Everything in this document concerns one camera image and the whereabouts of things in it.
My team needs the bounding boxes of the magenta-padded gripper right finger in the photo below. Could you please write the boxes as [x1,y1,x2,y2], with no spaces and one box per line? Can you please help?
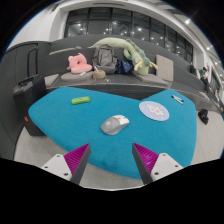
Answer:
[131,142,184,185]

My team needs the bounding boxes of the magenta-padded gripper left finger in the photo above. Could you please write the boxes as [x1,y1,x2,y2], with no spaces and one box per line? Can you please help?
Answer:
[41,143,92,186]

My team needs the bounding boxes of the grey and white computer mouse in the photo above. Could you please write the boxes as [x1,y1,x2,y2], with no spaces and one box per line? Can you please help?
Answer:
[100,114,131,136]

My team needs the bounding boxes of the round pale blue mouse pad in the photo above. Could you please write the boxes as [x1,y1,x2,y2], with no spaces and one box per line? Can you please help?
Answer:
[138,100,170,122]

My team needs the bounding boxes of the black bag on floor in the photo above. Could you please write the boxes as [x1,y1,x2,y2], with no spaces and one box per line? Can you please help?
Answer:
[197,108,210,126]

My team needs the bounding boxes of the white marker with blue cap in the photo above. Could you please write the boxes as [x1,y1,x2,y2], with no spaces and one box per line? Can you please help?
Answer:
[171,94,185,105]

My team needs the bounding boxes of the green rectangular case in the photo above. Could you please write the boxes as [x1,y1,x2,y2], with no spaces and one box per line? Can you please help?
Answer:
[71,95,91,106]

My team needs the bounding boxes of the small grey seat cushion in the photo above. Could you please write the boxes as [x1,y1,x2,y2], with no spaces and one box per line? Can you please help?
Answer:
[44,73,60,88]

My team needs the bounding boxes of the flat grey square cushion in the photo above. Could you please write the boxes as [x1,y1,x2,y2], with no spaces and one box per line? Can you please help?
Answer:
[133,70,169,87]

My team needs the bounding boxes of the round grey seat cushion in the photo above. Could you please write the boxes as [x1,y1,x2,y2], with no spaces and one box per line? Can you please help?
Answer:
[60,70,94,82]

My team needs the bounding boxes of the person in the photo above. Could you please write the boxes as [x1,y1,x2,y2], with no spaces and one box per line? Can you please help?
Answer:
[199,66,211,94]
[189,62,198,76]

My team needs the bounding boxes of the upright grey square cushion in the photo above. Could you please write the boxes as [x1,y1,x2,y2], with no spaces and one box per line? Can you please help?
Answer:
[155,54,175,83]

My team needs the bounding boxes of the pink plush cushion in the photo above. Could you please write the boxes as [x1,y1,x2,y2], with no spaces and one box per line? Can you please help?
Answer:
[66,52,93,74]

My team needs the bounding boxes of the dark blue patterned bag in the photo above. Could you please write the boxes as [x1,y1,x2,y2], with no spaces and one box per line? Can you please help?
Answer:
[114,59,134,75]

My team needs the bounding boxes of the grey backpack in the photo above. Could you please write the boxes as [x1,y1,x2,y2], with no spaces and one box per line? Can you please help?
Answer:
[91,44,118,75]

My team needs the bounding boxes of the green dragon plush toy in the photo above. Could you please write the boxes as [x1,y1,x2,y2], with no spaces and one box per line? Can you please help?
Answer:
[87,37,159,76]

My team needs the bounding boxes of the beige rope coil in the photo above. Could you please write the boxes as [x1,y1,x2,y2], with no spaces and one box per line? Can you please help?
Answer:
[92,69,107,80]

